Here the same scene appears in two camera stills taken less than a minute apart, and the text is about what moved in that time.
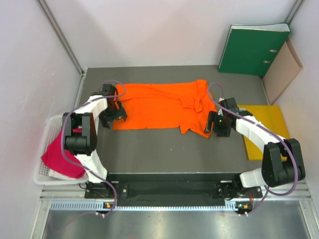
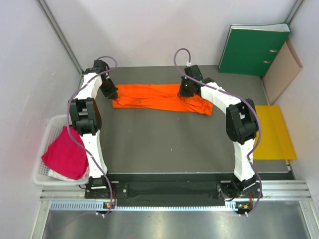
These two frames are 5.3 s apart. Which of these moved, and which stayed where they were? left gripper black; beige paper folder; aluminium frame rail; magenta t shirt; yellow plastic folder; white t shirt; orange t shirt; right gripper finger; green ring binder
Moved: right gripper finger; orange t shirt; left gripper black
Stayed: beige paper folder; yellow plastic folder; magenta t shirt; aluminium frame rail; green ring binder; white t shirt
